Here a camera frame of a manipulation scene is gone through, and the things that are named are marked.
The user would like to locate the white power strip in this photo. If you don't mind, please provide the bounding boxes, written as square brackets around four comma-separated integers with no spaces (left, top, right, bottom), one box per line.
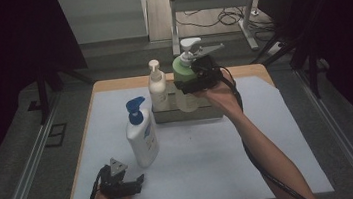
[266,41,285,57]

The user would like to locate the white table mat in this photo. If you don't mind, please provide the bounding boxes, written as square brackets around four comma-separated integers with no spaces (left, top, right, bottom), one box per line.
[53,66,336,199]

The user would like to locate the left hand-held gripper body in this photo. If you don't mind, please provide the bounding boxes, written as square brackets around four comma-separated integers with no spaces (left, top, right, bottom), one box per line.
[95,155,139,199]

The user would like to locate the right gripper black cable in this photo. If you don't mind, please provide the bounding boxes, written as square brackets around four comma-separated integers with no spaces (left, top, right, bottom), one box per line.
[218,57,315,199]

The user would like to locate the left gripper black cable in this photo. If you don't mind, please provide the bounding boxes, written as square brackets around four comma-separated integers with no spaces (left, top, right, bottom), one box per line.
[82,165,113,199]

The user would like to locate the person's right hand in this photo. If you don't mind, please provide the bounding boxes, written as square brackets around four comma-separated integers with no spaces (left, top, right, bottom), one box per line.
[190,73,245,122]

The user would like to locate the white bottle with blue pump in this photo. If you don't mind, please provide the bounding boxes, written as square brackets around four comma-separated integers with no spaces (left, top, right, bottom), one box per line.
[121,94,162,170]

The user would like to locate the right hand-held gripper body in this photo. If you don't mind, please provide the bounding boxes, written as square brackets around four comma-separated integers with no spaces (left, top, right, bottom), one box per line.
[188,42,231,94]

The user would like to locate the green pump bottle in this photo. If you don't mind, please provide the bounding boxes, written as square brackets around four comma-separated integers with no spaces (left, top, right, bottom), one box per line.
[168,35,211,114]

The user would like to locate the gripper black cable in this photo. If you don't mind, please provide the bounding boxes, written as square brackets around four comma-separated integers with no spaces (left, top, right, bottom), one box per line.
[82,165,113,199]
[218,57,315,199]

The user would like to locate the black metal stand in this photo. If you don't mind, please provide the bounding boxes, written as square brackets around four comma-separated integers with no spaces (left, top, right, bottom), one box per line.
[247,26,333,107]
[32,53,98,126]

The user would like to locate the black floor cables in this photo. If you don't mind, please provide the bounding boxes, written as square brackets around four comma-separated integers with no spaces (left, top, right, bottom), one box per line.
[172,0,277,52]

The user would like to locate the aluminium rail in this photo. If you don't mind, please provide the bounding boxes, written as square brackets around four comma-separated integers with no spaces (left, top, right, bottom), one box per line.
[293,62,353,199]
[0,92,73,199]

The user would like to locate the white cabinet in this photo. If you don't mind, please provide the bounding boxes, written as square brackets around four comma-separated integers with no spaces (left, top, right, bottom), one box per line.
[57,0,151,48]

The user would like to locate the metal mesh basket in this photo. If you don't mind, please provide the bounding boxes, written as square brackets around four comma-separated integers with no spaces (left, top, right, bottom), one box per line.
[147,72,229,127]

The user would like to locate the cream pump bottle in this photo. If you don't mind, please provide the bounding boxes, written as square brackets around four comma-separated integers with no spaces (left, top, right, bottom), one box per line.
[145,58,172,113]

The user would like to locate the white metal desk frame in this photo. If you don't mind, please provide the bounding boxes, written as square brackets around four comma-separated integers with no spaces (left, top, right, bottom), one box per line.
[166,0,265,61]

